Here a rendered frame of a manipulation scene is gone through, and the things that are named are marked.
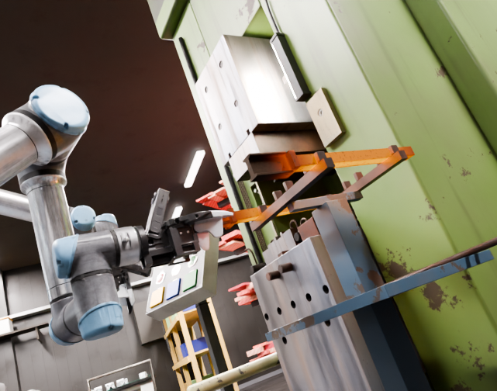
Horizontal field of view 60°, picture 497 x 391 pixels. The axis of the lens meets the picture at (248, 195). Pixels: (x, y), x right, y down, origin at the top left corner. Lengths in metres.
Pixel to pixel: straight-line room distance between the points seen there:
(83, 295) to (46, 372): 8.92
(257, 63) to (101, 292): 1.13
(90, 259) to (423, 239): 0.84
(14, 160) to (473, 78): 1.37
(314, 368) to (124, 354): 8.45
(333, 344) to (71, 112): 0.89
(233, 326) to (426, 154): 9.05
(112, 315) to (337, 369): 0.70
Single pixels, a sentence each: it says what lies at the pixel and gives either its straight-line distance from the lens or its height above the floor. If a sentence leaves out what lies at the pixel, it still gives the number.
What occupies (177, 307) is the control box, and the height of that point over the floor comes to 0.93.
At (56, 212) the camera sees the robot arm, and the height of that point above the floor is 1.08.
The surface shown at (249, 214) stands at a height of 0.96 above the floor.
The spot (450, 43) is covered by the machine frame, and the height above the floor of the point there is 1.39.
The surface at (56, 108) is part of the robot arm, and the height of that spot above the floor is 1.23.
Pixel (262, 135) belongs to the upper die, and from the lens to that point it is 1.54.
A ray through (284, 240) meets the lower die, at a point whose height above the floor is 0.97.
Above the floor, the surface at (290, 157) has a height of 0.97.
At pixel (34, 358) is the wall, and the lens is 9.78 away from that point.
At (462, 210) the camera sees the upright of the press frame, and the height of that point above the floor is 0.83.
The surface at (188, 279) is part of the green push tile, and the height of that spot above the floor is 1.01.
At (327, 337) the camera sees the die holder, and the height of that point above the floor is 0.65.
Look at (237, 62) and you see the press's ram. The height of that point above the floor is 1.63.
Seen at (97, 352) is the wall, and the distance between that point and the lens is 9.70.
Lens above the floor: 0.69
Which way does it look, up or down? 19 degrees up
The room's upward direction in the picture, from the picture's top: 20 degrees counter-clockwise
